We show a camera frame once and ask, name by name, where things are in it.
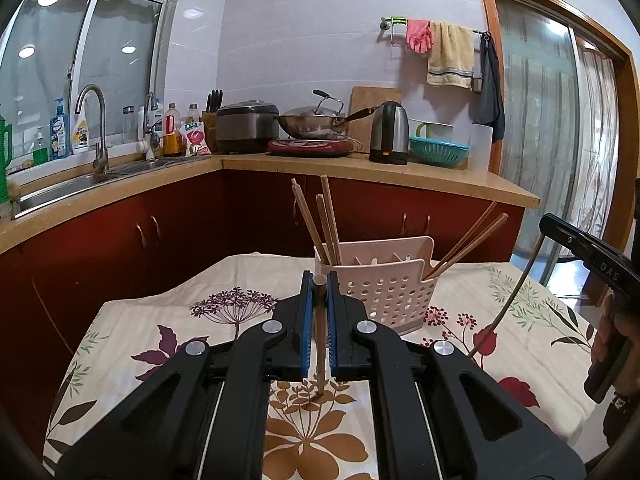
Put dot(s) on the yellow hanging towel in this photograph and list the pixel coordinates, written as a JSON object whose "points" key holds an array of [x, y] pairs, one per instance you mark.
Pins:
{"points": [[451, 60]]}

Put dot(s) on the steel wok with lid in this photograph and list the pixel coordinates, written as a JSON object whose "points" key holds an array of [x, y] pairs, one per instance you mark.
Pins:
{"points": [[321, 121]]}

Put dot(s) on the green thermos jug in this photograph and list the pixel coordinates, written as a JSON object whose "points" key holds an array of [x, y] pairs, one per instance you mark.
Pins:
{"points": [[6, 154]]}

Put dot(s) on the black steel electric kettle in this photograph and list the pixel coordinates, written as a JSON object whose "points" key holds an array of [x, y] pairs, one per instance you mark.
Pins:
{"points": [[389, 141]]}

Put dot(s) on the wooden chopstick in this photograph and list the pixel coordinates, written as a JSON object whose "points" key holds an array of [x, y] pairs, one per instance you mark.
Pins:
{"points": [[310, 224], [331, 217], [326, 229], [463, 240], [320, 331], [468, 247], [305, 209], [492, 327]]}

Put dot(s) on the pink perforated utensil holder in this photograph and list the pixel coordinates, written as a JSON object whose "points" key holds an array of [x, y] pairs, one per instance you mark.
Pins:
{"points": [[391, 277]]}

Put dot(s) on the black rice cooker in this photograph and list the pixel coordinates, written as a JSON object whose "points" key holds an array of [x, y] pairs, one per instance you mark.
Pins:
{"points": [[246, 127]]}

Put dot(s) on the aluminium sliding window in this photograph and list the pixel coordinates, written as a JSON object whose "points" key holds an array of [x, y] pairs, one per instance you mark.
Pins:
{"points": [[100, 54]]}

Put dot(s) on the red induction cooktop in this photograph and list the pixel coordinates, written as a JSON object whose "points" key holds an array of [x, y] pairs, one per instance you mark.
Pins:
{"points": [[310, 148]]}

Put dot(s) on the wall towel rail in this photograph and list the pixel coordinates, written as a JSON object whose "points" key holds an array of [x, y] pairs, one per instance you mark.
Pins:
{"points": [[396, 27]]}

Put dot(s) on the green soap dispenser bottle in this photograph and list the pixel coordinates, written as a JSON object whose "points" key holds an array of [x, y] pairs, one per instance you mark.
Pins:
{"points": [[40, 151]]}

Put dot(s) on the stainless steel sink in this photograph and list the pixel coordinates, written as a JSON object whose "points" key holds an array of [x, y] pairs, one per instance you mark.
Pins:
{"points": [[54, 193]]}

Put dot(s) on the translucent plastic container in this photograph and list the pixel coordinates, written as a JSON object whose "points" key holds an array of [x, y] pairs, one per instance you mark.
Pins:
{"points": [[480, 148]]}

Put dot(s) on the person right hand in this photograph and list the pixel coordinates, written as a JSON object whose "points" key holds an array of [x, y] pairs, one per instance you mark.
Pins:
{"points": [[627, 381]]}

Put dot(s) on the red white snack bag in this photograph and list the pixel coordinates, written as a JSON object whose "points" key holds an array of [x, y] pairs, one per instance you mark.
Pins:
{"points": [[194, 137]]}

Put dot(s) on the white spray cleaner bottle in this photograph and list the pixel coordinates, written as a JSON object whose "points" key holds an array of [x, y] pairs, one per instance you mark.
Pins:
{"points": [[80, 136]]}

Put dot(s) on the knife block with knives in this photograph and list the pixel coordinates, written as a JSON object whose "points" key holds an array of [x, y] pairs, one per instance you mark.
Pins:
{"points": [[209, 117]]}

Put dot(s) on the blue detergent bottle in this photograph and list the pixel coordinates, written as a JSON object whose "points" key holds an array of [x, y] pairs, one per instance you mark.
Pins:
{"points": [[59, 134]]}

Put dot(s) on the floral tablecloth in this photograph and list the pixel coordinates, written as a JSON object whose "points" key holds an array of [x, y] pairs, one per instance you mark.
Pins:
{"points": [[204, 383]]}

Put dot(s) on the glass sliding door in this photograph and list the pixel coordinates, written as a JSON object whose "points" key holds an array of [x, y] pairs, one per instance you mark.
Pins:
{"points": [[571, 92]]}

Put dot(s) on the dark grey hanging cloth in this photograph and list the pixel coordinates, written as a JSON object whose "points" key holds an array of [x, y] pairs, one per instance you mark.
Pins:
{"points": [[490, 108]]}

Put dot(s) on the pink rubber glove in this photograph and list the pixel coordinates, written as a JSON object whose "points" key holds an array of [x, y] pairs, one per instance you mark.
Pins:
{"points": [[419, 36]]}

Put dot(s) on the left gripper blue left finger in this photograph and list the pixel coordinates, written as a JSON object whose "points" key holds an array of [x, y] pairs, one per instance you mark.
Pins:
{"points": [[306, 307]]}

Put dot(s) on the orange oil bottle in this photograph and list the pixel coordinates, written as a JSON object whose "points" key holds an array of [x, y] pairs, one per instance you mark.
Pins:
{"points": [[172, 142]]}

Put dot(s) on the white mug green handle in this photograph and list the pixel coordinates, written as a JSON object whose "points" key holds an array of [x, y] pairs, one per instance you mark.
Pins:
{"points": [[435, 130]]}

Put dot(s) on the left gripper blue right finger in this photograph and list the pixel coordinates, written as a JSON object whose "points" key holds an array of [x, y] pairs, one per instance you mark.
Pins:
{"points": [[330, 314]]}

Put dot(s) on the teal plastic colander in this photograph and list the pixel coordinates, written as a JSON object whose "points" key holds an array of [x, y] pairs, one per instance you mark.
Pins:
{"points": [[437, 152]]}

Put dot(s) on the red kitchen cabinets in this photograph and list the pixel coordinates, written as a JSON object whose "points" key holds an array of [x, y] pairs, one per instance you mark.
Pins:
{"points": [[59, 265]]}

